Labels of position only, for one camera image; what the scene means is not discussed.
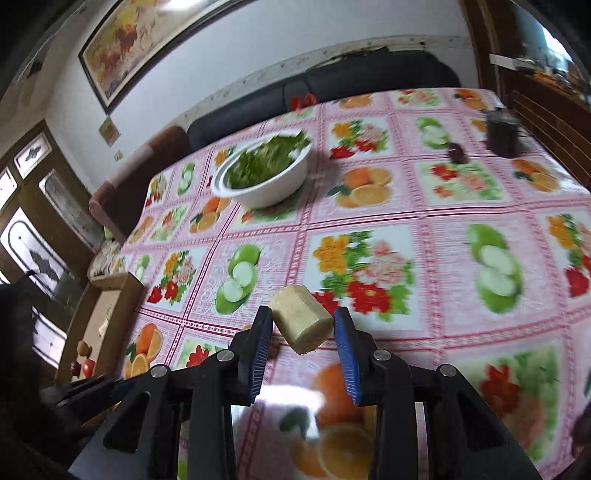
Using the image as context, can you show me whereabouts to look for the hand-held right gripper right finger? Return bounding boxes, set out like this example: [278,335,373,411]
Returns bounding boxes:
[334,307,542,480]

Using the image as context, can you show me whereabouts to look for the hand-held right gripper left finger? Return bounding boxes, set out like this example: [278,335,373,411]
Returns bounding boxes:
[69,305,274,480]

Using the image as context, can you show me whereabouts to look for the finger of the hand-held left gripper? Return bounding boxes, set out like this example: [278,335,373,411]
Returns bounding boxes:
[55,380,136,409]
[69,373,123,393]

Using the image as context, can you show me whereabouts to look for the pale yellow vegetable chunk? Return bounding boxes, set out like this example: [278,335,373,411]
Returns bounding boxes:
[269,285,334,355]

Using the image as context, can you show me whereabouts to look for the cardboard box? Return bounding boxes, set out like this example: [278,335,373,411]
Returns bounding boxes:
[54,272,145,388]

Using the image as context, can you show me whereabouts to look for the floral blanket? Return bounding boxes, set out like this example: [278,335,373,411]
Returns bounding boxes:
[88,240,123,282]

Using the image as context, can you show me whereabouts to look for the fruit print tablecloth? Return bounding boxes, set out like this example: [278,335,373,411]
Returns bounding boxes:
[115,88,591,480]

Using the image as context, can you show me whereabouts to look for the white bowl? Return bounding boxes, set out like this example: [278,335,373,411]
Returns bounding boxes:
[210,130,311,209]

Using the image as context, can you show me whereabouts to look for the wooden door with glass panes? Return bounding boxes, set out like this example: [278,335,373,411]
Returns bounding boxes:
[0,120,107,370]

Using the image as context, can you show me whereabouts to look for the leafy greens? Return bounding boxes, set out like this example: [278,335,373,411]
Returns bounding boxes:
[226,131,309,190]

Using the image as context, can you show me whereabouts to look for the brown armchair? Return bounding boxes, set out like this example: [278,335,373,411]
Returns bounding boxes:
[89,126,192,243]

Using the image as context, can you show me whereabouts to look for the red cloth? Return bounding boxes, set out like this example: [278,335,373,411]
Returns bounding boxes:
[288,92,319,112]

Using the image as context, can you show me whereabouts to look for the black device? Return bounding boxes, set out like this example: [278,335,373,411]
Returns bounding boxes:
[485,106,525,158]

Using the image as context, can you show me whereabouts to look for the black sofa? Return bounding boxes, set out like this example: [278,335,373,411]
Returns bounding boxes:
[187,51,462,153]

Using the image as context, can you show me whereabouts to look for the wooden bench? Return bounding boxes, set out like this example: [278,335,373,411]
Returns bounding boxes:
[510,90,591,195]

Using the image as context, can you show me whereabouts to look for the framed horse painting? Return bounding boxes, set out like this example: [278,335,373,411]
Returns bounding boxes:
[78,0,259,114]

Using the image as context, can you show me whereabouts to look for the wall paper notice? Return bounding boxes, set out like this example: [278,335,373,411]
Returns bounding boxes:
[98,116,122,147]

